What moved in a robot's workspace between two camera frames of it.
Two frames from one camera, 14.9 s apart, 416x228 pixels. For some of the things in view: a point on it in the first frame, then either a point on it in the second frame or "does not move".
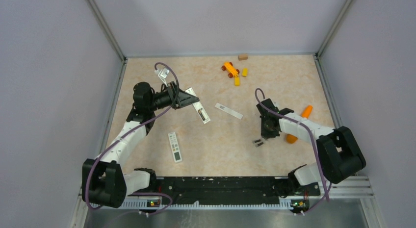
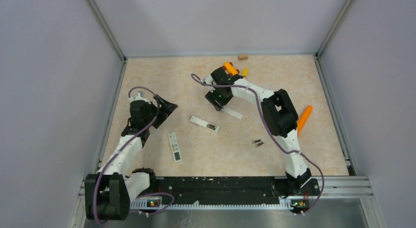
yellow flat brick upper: (245, 72) does not move
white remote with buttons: (175, 147) does not move
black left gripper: (179, 98) -> (164, 111)
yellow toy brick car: (232, 72) does not move
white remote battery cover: (228, 111) does not move
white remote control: (199, 108) -> (203, 123)
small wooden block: (243, 57) does not move
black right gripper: (265, 134) -> (219, 104)
